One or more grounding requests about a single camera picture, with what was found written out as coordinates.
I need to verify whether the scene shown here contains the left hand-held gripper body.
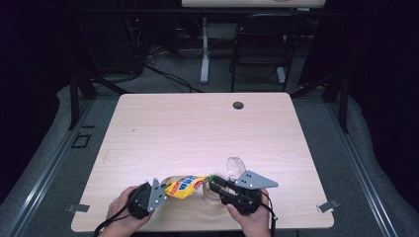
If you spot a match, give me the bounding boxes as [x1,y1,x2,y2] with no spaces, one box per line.
[127,178,168,220]

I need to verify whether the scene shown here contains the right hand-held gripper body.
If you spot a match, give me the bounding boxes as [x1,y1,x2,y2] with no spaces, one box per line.
[219,170,280,217]

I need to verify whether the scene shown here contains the yellow spouted food pouch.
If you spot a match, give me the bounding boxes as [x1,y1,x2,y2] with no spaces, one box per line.
[161,174,212,199]

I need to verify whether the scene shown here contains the person's right hand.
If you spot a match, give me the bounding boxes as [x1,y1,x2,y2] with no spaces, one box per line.
[226,189,272,237]

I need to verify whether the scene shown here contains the person's left hand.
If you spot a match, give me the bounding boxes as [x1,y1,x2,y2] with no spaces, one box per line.
[106,186,153,233]

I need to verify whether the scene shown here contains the grey tape strip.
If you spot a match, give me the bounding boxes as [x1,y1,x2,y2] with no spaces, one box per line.
[65,203,91,213]
[315,198,341,213]

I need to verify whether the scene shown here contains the black metal stand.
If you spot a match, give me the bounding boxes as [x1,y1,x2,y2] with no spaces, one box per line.
[67,67,130,130]
[290,70,350,134]

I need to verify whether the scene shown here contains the white-legged background desk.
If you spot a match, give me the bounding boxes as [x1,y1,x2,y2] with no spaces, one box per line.
[181,0,326,85]

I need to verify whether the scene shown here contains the black folding chair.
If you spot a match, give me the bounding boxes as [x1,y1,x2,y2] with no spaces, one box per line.
[229,13,306,94]

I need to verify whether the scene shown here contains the dark equipment with red light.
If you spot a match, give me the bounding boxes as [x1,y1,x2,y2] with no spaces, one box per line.
[123,14,148,72]

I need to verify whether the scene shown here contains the right hand-held gripper cable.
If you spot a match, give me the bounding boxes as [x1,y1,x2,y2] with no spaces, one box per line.
[260,190,279,237]

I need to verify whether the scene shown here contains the hand-held gripper cable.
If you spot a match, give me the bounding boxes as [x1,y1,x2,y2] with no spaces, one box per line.
[260,190,279,237]
[93,197,133,237]

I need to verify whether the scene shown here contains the left hand-held gripper cable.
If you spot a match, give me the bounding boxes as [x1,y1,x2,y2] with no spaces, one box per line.
[93,197,133,237]

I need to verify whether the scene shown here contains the aluminium floor rail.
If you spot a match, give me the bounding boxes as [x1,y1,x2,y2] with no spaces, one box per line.
[3,98,97,237]
[324,101,400,237]

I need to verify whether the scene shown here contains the black floor cables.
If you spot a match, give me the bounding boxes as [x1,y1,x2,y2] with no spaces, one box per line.
[142,45,205,94]

